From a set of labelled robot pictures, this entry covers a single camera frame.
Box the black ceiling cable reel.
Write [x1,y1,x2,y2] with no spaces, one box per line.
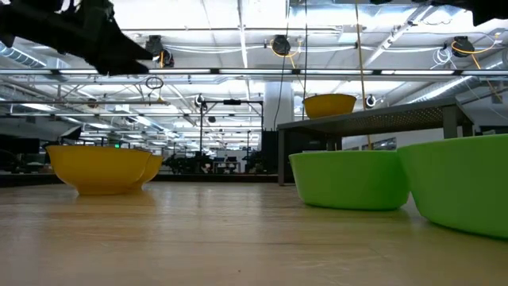
[451,35,475,59]
[144,34,175,68]
[271,34,292,56]

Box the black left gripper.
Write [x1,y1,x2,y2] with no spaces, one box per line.
[0,0,154,76]

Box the long ceiling light rail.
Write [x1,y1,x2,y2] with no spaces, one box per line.
[0,68,508,77]

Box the green mini bowl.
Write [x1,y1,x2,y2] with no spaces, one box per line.
[398,133,508,240]
[288,149,410,211]

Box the grey perforated metal shelf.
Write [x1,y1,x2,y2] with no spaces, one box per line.
[276,98,475,187]

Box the white building column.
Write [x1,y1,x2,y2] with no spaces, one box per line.
[264,81,294,130]

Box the black aluminium table frame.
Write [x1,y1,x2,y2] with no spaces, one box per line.
[0,171,279,187]

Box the dark background monitor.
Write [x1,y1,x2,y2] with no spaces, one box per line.
[59,126,83,142]

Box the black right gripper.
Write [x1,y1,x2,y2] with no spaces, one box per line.
[371,0,508,27]

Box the thin black hanging cable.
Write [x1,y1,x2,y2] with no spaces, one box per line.
[272,0,291,131]

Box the yellow patterned mini bowl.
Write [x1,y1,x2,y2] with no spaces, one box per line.
[302,93,357,120]
[45,145,154,196]
[133,153,164,191]

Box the black background station frame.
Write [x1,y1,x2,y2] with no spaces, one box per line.
[199,99,264,175]

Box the black cable loop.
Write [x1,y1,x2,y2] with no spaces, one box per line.
[144,75,164,91]

